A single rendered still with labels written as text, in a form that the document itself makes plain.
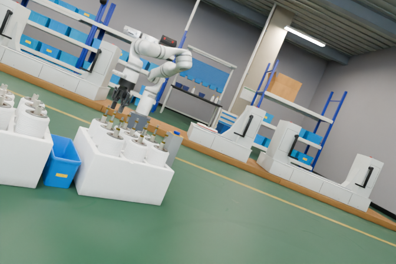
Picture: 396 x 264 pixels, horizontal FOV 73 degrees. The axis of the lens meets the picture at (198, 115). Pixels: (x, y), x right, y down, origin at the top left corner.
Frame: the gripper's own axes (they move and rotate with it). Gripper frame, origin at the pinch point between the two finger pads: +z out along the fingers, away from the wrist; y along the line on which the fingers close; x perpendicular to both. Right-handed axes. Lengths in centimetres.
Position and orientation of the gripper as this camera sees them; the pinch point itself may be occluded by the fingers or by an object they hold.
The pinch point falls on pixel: (116, 108)
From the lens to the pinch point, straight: 131.4
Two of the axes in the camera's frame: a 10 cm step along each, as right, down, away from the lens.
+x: -6.2, -2.4, -7.5
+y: -6.8, -3.1, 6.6
